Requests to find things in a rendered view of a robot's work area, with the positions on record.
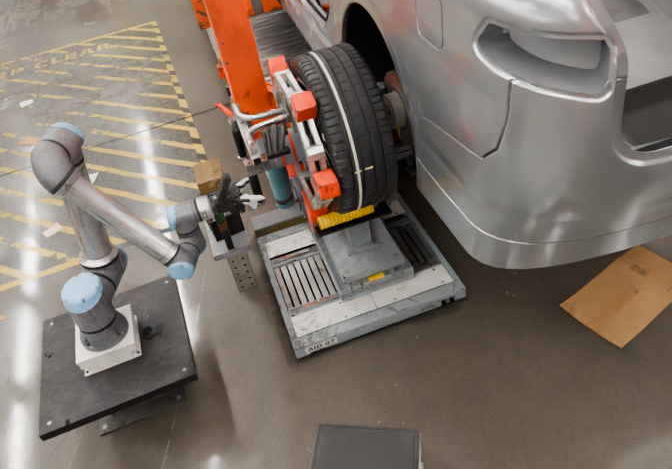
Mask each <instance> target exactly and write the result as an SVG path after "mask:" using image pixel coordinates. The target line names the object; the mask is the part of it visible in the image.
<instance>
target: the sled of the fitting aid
mask: <svg viewBox="0 0 672 469"><path fill-rule="evenodd" d="M379 218H380V219H381V221H382V222H383V224H384V226H385V227H386V229H387V230H388V232H389V234H390V235H391V237H392V238H393V240H394V241H395V243H396V245H397V246H398V248H399V249H400V251H401V253H402V254H403V256H404V261H405V263H404V264H401V265H398V266H395V267H392V268H390V269H387V270H384V271H381V272H378V273H375V274H372V275H370V276H367V277H364V278H361V279H358V280H355V281H353V282H350V283H347V284H344V282H343V280H342V278H341V276H340V274H339V272H338V270H337V268H336V265H335V263H334V261H333V259H332V257H331V255H330V253H329V251H328V249H327V247H326V245H325V243H324V240H323V238H322V237H320V238H319V236H318V234H317V233H314V231H313V229H312V227H311V226H310V229H311V233H312V237H313V239H314V241H315V244H316V246H317V248H318V250H319V252H320V255H321V257H322V259H323V261H324V263H325V265H326V268H327V270H328V272H329V274H330V276H331V278H332V281H333V283H334V285H335V287H336V289H337V292H338V294H339V296H340V298H341V300H342V302H343V303H344V302H347V301H350V300H353V299H355V298H358V297H361V296H364V295H367V294H369V293H372V292H375V291H378V290H381V289H383V288H386V287H389V286H392V285H395V284H397V283H400V282H403V281H406V280H409V279H411V278H414V271H413V266H412V264H411V262H410V261H409V259H408V258H407V256H406V254H405V253H404V251H403V250H402V248H401V247H400V245H399V243H398V242H397V240H396V239H395V237H394V236H393V234H392V232H391V231H390V229H389V228H388V226H387V225H386V223H385V221H384V220H383V218H382V217H379Z"/></svg>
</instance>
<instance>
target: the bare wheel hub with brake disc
mask: <svg viewBox="0 0 672 469"><path fill-rule="evenodd" d="M384 84H385V86H386V87H387V92H388V94H385V95H383V97H382V98H383V101H384V104H385V105H388V107H389V109H390V111H391V120H390V124H391V128H392V129H394V130H395V132H396V134H397V136H398V128H400V140H401V141H402V142H403V143H404V144H405V145H407V146H411V145H414V143H413V136H412V131H411V125H410V120H409V116H408V111H407V107H406V103H405V99H404V95H403V91H402V88H401V84H400V81H399V78H398V75H397V72H396V70H392V71H389V72H387V73H386V75H385V78H384Z"/></svg>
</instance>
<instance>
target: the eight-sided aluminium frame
mask: <svg viewBox="0 0 672 469"><path fill-rule="evenodd" d="M273 77H274V87H273V95H274V99H275V102H276V105H277V108H280V104H282V103H281V102H282V101H281V97H280V93H279V89H280V90H281V91H282V93H283V95H284V97H285V98H286V101H287V103H288V105H289V108H290V110H291V112H292V115H293V118H294V120H295V123H296V126H297V129H298V132H299V135H300V138H301V141H302V144H303V148H304V152H305V155H306V160H303V161H302V162H303V165H304V168H305V170H303V171H301V169H300V166H299V163H298V162H297V163H293V164H294V167H295V170H296V173H297V178H298V180H299V183H300V185H302V188H303V190H304V192H305V194H306V196H307V198H308V200H309V202H310V205H311V208H312V209H313V210H314V211H315V210H318V209H321V208H324V207H327V206H329V204H330V202H331V201H333V198H331V199H328V200H325V201H322V200H321V198H320V197H319V194H318V192H317V190H316V189H315V185H314V181H313V173H317V171H316V166H315V161H318V160H319V164H320V169H321V171H323V170H326V169H327V164H326V159H325V158H326V155H325V151H324V148H323V144H322V143H321V141H320V138H319V135H318V132H317V129H316V126H315V124H314V121H313V118H312V119H309V120H306V121H307V124H308V126H309V129H310V132H311V135H312V138H313V141H314V144H313V145H310V144H309V141H308V139H307V136H306V133H305V130H304V127H303V124H302V122H299V123H297V122H296V119H295V116H294V114H293V111H292V109H291V95H293V94H296V93H300V92H303V89H301V88H300V86H299V85H298V83H297V82H296V80H295V78H294V77H293V75H292V73H291V71H289V69H286V70H283V71H280V72H276V73H274V75H273ZM288 87H292V88H293V90H294V91H295V92H290V91H289V89H288ZM308 182H311V184H312V187H313V189H314V197H313V195H312V193H311V191H310V189H309V187H308V185H307V183H308Z"/></svg>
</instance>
